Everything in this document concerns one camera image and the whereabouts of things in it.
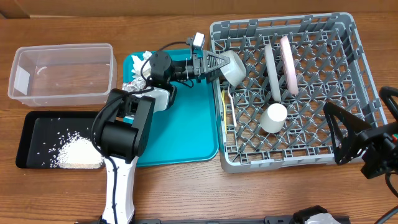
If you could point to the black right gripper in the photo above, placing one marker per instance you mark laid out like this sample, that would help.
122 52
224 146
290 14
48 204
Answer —
380 139

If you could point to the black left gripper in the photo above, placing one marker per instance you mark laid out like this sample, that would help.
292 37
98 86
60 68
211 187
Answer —
206 63

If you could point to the grey bowl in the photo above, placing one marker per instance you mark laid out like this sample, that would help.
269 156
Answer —
235 71

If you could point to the yellow plastic spoon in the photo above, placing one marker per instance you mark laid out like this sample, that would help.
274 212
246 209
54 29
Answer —
224 109

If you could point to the light grey plate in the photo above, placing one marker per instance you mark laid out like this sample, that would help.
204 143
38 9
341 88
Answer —
272 73

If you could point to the pink plate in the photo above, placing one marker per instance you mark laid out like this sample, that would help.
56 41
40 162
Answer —
289 68

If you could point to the white napkin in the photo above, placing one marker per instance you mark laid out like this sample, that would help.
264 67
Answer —
139 68

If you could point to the red silver snack wrapper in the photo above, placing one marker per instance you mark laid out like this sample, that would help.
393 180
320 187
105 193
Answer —
137 84

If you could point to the white rice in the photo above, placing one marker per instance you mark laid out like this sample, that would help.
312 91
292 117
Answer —
68 144

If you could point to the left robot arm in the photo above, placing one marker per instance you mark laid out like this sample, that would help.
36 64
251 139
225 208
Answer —
120 131

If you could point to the grey dishwasher rack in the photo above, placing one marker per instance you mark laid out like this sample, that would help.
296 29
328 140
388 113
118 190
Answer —
330 66

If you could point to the teal serving tray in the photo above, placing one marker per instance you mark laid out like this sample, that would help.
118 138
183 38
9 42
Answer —
187 132

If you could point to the white cup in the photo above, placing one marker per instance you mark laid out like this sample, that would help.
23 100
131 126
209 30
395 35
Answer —
273 119

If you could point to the clear plastic bin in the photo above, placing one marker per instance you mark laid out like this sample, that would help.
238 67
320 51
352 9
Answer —
63 75

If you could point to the black tray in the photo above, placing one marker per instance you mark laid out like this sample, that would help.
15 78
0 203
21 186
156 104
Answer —
30 154

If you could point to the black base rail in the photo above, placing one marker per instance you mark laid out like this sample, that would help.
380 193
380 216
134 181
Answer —
285 219

